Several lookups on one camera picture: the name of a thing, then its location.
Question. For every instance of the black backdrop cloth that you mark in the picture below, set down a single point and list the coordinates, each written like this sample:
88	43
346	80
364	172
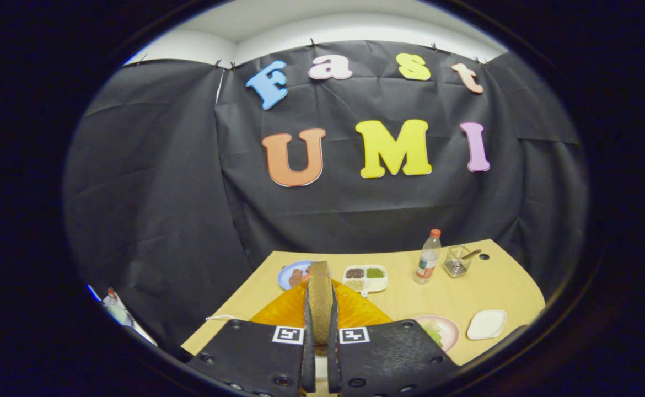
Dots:
190	220

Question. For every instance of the clear bottle red cap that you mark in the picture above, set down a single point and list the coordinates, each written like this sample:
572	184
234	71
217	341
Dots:
427	262

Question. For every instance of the brown bread slice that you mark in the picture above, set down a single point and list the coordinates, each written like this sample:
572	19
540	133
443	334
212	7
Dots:
320	298

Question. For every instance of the blue plate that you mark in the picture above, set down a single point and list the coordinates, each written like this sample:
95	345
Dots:
284	277

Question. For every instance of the pink plate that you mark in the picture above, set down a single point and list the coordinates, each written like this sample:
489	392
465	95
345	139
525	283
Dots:
450	331

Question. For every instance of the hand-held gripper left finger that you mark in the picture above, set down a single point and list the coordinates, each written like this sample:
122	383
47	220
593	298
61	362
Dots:
308	365

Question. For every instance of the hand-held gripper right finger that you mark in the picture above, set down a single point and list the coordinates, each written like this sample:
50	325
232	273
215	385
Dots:
333	369

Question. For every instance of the green lettuce leaf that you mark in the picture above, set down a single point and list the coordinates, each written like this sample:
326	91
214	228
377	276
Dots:
435	334

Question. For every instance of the brown meat slices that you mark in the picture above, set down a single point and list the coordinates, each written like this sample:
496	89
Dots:
296	275

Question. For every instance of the white square plate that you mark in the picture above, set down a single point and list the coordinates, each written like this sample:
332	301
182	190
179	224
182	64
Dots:
487	325

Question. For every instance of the white divided seed dish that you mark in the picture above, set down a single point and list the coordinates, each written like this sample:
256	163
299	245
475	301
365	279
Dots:
375	285

